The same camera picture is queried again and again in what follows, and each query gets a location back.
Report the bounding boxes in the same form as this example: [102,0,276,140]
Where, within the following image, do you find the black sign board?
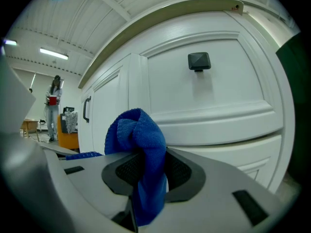
[60,107,78,134]

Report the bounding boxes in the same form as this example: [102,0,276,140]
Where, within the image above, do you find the beige cabinet top slab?
[77,0,245,89]

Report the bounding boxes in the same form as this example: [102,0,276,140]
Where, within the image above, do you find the white sink cabinet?
[77,0,296,194]

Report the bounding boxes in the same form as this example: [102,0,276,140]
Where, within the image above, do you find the black square cabinet knob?
[187,51,211,73]

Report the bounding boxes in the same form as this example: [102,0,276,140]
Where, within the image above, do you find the black bar cabinet handle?
[83,96,92,123]

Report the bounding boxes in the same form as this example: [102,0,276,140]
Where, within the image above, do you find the blue microfibre cloth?
[65,108,170,227]

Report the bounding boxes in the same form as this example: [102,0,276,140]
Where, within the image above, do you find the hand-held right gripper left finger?
[59,151,144,233]

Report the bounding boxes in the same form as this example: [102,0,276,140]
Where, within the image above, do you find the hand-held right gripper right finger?
[136,146,291,233]

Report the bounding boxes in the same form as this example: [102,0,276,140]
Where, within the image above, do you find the wooden table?
[20,119,40,141]

